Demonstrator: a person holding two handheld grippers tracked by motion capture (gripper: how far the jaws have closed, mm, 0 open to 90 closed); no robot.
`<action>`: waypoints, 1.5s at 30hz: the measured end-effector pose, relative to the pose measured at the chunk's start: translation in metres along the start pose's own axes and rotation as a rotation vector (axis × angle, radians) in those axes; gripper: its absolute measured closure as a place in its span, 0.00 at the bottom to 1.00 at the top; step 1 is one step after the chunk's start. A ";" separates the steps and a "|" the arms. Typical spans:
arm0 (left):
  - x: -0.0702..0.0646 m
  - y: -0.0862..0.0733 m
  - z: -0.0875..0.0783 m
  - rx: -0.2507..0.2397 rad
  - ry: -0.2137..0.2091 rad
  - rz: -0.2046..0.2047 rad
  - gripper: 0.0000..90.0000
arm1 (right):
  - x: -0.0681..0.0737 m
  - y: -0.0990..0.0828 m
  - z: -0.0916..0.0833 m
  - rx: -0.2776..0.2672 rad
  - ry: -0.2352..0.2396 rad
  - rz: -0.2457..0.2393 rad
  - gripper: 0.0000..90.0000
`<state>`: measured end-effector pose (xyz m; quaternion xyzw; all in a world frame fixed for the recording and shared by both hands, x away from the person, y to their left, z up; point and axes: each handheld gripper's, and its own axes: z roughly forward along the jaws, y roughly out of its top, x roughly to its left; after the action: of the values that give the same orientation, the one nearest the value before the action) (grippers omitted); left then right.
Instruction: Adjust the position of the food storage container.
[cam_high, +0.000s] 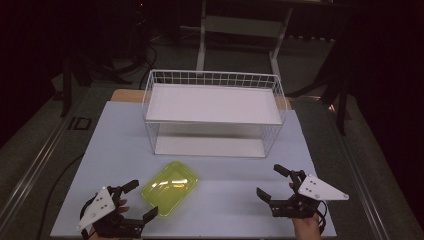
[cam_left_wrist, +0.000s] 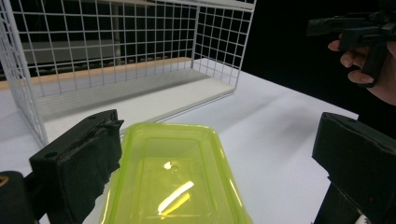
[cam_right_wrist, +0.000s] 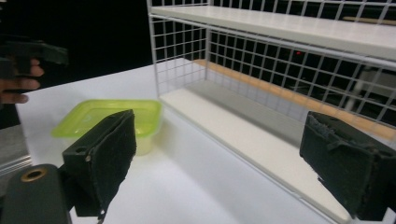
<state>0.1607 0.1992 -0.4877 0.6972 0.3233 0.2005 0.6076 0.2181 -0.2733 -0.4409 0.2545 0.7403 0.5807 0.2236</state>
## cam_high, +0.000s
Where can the white metal stand frame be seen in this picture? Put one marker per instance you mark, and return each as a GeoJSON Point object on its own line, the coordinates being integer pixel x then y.
{"type": "Point", "coordinates": [200, 50]}

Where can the black tripod stand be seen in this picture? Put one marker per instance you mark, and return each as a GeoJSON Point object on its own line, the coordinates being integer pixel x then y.
{"type": "Point", "coordinates": [340, 100]}

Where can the metal floor rail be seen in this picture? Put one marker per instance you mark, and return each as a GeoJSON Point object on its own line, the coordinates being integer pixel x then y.
{"type": "Point", "coordinates": [361, 180]}
{"type": "Point", "coordinates": [33, 168]}

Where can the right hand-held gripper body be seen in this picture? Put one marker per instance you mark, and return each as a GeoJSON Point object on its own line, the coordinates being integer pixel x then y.
{"type": "Point", "coordinates": [316, 190]}

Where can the pale table cover sheet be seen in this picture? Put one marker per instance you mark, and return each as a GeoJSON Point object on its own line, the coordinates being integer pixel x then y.
{"type": "Point", "coordinates": [226, 203]}

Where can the translucent green plastic plate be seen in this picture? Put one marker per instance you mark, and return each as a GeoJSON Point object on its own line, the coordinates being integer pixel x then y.
{"type": "Point", "coordinates": [170, 188]}

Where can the person's left hand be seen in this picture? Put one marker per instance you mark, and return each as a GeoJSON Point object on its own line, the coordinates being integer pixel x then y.
{"type": "Point", "coordinates": [123, 209]}

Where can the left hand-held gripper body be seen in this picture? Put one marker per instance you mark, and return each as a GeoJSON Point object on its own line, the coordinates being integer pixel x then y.
{"type": "Point", "coordinates": [100, 206]}

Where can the person's right hand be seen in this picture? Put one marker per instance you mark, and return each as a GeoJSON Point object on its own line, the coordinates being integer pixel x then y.
{"type": "Point", "coordinates": [307, 230]}

